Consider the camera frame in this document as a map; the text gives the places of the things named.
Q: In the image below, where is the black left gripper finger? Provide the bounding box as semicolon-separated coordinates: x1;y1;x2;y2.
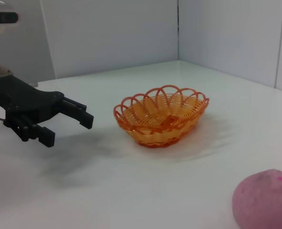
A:
4;116;55;148
60;96;94;130

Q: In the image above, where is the orange woven plastic basket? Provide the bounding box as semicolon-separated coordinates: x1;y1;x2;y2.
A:
113;85;210;148

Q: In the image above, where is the pink peach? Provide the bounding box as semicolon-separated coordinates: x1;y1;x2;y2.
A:
232;168;282;229

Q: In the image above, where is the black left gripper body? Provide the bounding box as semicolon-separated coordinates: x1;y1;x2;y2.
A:
0;75;65;125

